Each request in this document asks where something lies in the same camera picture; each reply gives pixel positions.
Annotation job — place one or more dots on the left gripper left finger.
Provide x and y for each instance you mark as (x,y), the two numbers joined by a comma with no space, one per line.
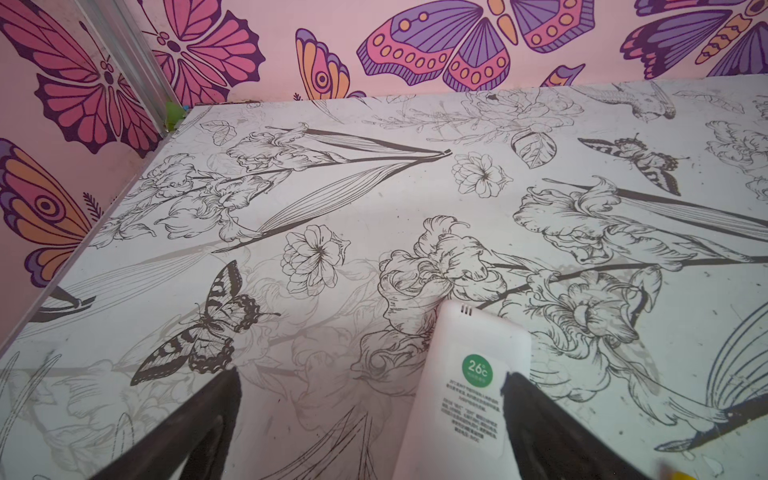
(194,440)

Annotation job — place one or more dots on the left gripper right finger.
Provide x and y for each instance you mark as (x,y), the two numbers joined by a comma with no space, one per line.
(548,443)

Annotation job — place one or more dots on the white remote control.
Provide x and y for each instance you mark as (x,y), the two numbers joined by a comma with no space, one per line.
(456,427)

